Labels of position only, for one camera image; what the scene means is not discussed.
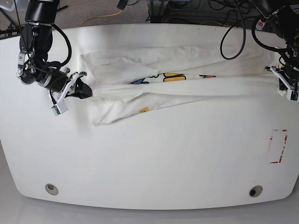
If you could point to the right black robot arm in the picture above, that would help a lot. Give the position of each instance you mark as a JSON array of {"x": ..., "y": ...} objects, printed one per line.
[{"x": 33, "y": 65}]

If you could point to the clear plastic storage box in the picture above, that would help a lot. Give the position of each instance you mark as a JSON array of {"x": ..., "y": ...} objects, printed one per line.
[{"x": 9, "y": 5}]

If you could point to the red tape rectangle marking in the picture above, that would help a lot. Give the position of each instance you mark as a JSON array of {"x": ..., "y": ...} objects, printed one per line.
[{"x": 277, "y": 145}]

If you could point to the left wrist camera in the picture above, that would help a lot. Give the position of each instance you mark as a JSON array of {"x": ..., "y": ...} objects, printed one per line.
[{"x": 293, "y": 95}]

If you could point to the left table grommet hole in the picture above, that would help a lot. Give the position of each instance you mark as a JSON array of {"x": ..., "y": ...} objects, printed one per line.
[{"x": 51, "y": 189}]

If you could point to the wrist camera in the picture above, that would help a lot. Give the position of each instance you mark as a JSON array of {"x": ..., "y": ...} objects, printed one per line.
[
  {"x": 59, "y": 109},
  {"x": 293, "y": 95}
]

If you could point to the white printed T-shirt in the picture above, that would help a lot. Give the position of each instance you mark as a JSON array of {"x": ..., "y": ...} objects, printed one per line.
[{"x": 129, "y": 81}]

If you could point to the white power strip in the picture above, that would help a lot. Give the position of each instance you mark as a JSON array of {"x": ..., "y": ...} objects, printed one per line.
[{"x": 260, "y": 24}]

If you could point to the table grommet hole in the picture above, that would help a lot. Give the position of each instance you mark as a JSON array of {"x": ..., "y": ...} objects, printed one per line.
[
  {"x": 51, "y": 189},
  {"x": 255, "y": 191}
]

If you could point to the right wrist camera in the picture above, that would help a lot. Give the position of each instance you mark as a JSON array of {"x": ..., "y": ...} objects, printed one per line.
[{"x": 59, "y": 109}]

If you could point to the right table grommet hole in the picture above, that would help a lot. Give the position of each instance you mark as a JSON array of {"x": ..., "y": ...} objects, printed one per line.
[{"x": 255, "y": 191}]

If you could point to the black tripod stand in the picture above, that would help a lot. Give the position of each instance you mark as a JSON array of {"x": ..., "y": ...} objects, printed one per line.
[{"x": 11, "y": 31}]

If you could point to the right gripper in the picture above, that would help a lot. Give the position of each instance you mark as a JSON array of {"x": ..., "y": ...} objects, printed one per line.
[{"x": 60, "y": 85}]

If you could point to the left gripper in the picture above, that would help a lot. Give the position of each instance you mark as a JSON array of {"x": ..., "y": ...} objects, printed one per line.
[{"x": 288, "y": 78}]

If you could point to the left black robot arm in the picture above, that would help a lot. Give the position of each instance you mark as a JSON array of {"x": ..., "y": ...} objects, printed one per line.
[{"x": 285, "y": 23}]

